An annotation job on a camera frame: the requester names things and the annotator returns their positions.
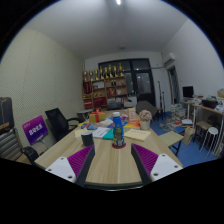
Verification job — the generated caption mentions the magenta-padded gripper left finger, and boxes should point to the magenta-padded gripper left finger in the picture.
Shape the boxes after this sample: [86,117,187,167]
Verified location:
[45,144,96,188]

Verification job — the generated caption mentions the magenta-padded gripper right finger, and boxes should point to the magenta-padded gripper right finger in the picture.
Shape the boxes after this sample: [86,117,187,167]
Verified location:
[130,142,184,187]

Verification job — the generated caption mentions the blue drink bottle white cap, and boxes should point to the blue drink bottle white cap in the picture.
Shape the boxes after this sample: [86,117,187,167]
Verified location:
[111,111,126,148]

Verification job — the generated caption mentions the black mug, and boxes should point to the black mug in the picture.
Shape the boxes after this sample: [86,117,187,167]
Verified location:
[80,130,95,147]

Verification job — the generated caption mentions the cream paper pad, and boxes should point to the cream paper pad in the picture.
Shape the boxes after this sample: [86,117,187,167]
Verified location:
[74,128,85,140]

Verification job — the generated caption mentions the flat round red coaster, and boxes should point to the flat round red coaster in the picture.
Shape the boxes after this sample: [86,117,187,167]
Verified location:
[111,142,127,150]

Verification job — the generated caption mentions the light wooden side table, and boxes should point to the light wooden side table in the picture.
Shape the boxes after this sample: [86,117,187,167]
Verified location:
[158,130,185,158]

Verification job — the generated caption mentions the white paper sheet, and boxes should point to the white paper sheet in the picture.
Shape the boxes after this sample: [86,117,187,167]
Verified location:
[92,127,111,140]

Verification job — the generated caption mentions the orange book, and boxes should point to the orange book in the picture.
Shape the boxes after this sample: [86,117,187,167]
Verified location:
[124,120,141,130]

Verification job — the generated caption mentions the teal book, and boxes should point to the teal book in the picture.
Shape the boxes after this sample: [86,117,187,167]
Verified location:
[101,128,115,141]

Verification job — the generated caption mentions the pink flowers in white pot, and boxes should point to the pink flowers in white pot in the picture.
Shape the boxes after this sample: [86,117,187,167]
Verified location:
[138,109,153,131]

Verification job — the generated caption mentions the black office chair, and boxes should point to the black office chair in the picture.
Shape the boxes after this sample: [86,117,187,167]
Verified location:
[44,107,80,142]

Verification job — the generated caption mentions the yellow gift box red ribbon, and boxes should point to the yellow gift box red ribbon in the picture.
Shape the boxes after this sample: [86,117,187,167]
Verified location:
[88,108,106,124]

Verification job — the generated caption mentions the small standing card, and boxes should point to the small standing card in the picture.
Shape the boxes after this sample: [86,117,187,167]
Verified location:
[127,107,137,122]

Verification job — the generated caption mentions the brown paper bag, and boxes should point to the brown paper bag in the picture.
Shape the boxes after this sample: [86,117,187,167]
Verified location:
[182,126,196,146]

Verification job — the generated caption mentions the grey armchair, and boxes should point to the grey armchair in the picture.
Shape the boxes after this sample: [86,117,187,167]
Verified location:
[135,100,158,118]

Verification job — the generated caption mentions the black chair backrest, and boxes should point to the black chair backrest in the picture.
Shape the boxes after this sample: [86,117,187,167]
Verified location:
[20,145,40,165]

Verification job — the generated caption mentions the pile of books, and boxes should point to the pile of books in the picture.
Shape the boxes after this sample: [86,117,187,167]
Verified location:
[159,103,195,132]

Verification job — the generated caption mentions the purple sign board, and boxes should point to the purple sign board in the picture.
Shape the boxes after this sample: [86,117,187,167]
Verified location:
[21,115,49,146]

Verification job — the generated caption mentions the black tripod stand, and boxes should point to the black tripod stand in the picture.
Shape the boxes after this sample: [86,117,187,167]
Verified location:
[157,80,166,120]

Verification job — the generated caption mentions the wooden-topped dark stool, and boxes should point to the wooden-topped dark stool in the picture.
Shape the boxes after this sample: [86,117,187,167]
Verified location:
[194,120,210,145]

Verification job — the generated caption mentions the white round stool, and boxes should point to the white round stool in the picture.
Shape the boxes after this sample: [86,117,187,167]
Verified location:
[203,126,220,156]

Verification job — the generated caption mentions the grey striped chair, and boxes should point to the grey striped chair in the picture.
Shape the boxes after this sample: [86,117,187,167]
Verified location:
[0,128,22,162]

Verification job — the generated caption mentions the wooden shelf unit with trophies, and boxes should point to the wooden shelf unit with trophies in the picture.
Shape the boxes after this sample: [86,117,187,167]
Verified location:
[81,63,129,110]

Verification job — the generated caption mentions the black framed glass door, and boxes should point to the black framed glass door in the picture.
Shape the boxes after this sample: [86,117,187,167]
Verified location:
[97,58,156,108]

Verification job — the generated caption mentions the black computer monitor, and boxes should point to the black computer monitor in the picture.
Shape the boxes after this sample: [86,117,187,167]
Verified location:
[182,85,195,100]

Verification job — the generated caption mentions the cluttered wooden side desk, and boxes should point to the cluttered wooden side desk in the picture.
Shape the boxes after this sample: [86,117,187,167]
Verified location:
[191,96,224,158]

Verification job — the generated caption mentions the dark brown suitcase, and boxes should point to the dark brown suitcase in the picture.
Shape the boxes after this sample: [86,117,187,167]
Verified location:
[0,96,15,130]

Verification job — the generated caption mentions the white wall air conditioner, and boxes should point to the white wall air conditioner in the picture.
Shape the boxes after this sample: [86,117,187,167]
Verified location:
[162,52,176,68]

